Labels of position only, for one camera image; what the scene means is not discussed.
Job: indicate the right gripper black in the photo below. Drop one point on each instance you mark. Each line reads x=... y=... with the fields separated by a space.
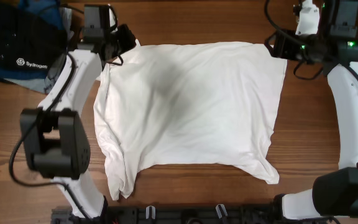
x=283 y=44

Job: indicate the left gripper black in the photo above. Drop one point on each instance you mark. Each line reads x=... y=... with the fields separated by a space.
x=128 y=38

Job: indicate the white polo shirt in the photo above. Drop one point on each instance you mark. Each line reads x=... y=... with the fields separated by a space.
x=188 y=104

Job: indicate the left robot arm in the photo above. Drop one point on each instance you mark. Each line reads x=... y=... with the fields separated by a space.
x=54 y=139

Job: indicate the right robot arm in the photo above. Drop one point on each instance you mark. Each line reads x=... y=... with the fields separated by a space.
x=327 y=35

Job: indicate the blue folded shirt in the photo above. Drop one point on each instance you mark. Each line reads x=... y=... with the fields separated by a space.
x=47 y=12

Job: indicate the black folded shirt with logo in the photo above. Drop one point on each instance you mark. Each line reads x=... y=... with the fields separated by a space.
x=20 y=37

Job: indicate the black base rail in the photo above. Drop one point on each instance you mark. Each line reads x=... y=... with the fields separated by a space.
x=131 y=215

